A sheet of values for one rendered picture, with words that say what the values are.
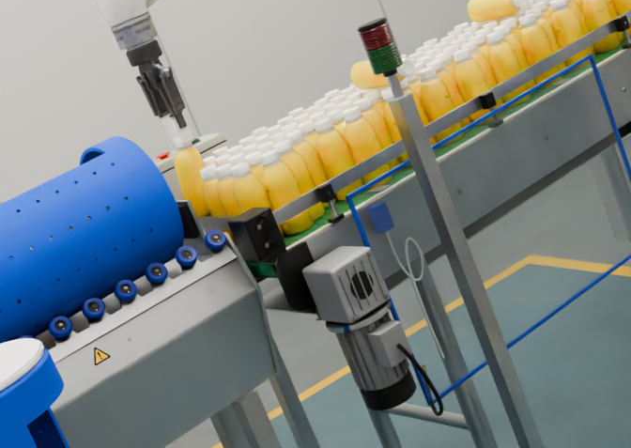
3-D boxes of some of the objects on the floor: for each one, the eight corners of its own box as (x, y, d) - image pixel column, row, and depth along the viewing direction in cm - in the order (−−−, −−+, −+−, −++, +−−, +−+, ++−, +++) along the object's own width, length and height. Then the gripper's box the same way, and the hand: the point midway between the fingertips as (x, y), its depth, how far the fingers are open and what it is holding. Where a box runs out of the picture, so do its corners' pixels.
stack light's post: (558, 552, 265) (386, 100, 239) (570, 543, 267) (400, 93, 241) (571, 557, 261) (398, 99, 236) (583, 547, 263) (412, 91, 238)
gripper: (110, 55, 262) (153, 152, 267) (143, 45, 248) (187, 147, 253) (138, 43, 266) (179, 139, 271) (171, 32, 252) (215, 133, 257)
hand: (177, 130), depth 262 cm, fingers closed on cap, 4 cm apart
